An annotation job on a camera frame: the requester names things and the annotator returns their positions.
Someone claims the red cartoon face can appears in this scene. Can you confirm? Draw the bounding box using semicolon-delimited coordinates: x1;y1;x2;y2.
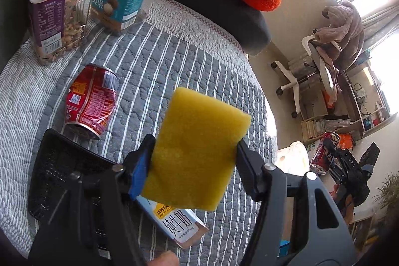
310;132;340;176

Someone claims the crushed red soda can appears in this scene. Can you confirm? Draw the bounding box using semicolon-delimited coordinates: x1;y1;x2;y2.
65;63;118;140

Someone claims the yellow sponge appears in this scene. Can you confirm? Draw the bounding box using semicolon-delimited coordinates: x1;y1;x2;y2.
141;87;252;211

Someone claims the white round trash bin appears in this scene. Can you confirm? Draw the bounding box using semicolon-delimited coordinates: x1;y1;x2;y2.
275;141;310;176

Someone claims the right operator hand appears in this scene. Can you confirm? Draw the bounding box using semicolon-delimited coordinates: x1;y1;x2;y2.
332;184;357;226

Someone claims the left operator hand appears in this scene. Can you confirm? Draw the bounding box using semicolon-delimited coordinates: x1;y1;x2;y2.
147;251;179;266

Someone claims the wooden desk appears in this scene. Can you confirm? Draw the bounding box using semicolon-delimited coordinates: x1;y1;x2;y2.
299;59;395;144

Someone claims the black plastic tray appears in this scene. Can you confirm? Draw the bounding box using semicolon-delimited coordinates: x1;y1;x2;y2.
27;128;132;260

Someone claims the white office chair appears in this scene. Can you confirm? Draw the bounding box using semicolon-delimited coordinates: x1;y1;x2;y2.
271;30;339;118

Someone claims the light blue milk carton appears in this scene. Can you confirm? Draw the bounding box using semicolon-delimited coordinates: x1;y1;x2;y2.
136;196;208;249

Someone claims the brown blanket on chair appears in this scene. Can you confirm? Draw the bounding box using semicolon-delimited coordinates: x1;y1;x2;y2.
312;1;365;106

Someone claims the striped grey quilt cover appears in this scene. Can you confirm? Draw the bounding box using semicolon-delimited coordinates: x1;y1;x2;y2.
1;0;277;256

